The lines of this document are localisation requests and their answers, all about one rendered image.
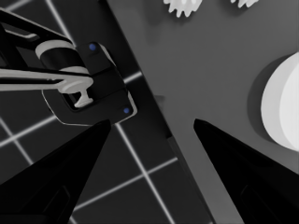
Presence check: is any small white toothed gear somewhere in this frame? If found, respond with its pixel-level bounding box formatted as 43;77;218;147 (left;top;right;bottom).
230;0;260;8

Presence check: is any medium white toothed gear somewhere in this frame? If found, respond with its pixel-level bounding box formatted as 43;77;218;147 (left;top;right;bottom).
163;0;200;18

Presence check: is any dark robot body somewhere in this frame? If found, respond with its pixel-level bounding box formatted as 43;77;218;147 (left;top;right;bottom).
0;7;138;127

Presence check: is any large thick white disc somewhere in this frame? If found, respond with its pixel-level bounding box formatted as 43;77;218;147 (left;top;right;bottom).
261;51;299;152

